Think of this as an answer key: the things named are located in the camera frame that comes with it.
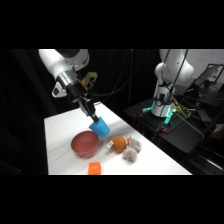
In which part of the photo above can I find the blue plastic cup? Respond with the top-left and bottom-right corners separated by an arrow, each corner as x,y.
88,116 -> 111,139

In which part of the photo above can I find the black cable along arm base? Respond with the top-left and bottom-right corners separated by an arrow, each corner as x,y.
166,49 -> 190,101

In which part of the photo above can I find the orange block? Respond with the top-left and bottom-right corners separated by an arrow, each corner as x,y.
87,161 -> 103,176

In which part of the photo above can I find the yellow-green cable bundle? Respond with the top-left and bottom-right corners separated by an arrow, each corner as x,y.
172,101 -> 196,119

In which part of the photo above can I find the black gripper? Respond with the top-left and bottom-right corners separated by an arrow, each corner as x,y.
67,81 -> 101,123

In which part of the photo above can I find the pink bowl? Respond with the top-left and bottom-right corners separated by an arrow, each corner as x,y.
70,130 -> 101,159

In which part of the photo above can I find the black curtain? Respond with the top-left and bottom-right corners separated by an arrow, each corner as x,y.
0,49 -> 164,176

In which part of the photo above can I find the orange and grey plush toy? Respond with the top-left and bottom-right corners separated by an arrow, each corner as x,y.
106,134 -> 142,164

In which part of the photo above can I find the dark laptop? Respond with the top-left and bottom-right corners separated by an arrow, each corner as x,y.
194,63 -> 224,90

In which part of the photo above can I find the tan wrist camera mount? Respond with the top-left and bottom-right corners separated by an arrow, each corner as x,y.
80,71 -> 99,91

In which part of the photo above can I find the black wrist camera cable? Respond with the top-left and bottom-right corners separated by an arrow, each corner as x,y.
87,49 -> 153,99

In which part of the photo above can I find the black robot stand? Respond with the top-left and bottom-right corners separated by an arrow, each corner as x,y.
122,97 -> 207,155

